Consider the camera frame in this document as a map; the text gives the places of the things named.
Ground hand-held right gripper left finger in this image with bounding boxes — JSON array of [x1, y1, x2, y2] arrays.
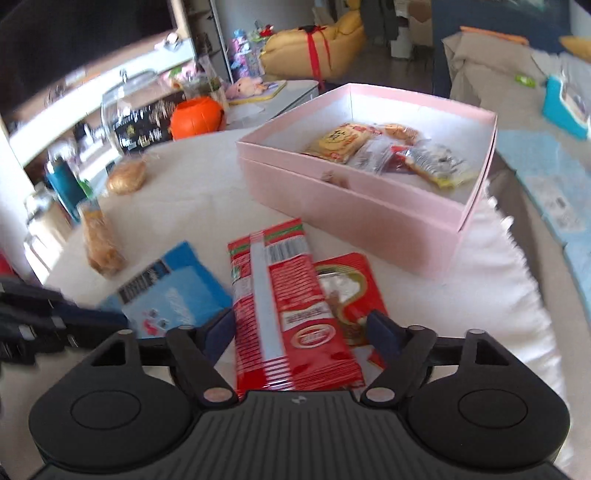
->
[[90, 308, 237, 409]]

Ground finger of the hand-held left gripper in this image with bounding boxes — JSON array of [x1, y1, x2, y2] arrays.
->
[[50, 305, 131, 348]]

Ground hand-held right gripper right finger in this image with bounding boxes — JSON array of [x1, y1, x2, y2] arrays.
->
[[360, 310, 509, 408]]

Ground large red white snack packet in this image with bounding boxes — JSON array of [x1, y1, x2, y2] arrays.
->
[[313, 252, 389, 371]]

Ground long red striped snack packet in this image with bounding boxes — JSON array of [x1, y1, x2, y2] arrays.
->
[[227, 218, 366, 398]]

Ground pink cardboard box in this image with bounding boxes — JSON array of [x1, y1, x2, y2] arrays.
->
[[235, 83, 498, 280]]

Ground dark red snack packet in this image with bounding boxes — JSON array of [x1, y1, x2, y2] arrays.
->
[[382, 147, 413, 173]]

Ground brown snack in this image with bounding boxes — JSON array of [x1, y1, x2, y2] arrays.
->
[[347, 137, 393, 175]]

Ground clear red-edged snack packet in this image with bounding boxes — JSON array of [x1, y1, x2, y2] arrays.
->
[[400, 141, 479, 191]]

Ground rice cracker packet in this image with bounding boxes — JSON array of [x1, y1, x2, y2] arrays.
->
[[303, 122, 373, 165]]

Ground golden snack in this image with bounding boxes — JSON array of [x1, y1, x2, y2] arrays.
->
[[376, 122, 420, 144]]

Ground blue snack packet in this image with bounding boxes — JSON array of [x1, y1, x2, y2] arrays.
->
[[98, 240, 232, 334]]

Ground bread in clear bag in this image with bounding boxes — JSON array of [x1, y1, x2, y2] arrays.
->
[[78, 199, 126, 278], [106, 159, 148, 195]]

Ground teal water bottle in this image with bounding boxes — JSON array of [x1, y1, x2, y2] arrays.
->
[[45, 154, 89, 223]]

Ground black printed box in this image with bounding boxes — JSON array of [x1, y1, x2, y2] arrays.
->
[[113, 90, 186, 151]]

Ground orange pumpkin bucket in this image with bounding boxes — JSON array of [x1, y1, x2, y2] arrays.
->
[[169, 95, 226, 141]]

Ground light blue play mat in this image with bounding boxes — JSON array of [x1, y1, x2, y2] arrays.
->
[[496, 129, 591, 325]]

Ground clear glass jar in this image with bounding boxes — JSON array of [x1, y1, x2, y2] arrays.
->
[[100, 68, 160, 154]]

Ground white coffee table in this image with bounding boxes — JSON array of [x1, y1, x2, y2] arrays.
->
[[225, 79, 320, 131]]

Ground pink plush toy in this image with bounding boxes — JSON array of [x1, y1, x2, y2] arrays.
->
[[225, 76, 265, 99]]

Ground pale yellow book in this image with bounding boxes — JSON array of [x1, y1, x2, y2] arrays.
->
[[252, 80, 288, 100]]

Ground black television screen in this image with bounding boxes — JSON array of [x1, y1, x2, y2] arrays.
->
[[0, 0, 177, 117]]

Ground beige blanket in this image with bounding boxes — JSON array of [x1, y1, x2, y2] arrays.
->
[[442, 32, 556, 136]]

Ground teal box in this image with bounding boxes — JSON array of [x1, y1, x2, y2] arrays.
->
[[542, 74, 591, 140]]

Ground red ribbon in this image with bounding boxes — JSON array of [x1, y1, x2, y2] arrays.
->
[[299, 25, 331, 80]]

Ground yellow armchair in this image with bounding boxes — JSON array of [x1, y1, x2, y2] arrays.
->
[[260, 9, 368, 82]]

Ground dark hanging coat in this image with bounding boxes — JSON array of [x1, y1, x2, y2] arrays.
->
[[360, 0, 399, 45]]

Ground beige chair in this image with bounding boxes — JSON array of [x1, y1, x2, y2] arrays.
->
[[408, 0, 435, 47]]

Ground yellow pillow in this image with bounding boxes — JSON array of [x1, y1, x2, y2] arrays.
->
[[558, 36, 591, 64]]

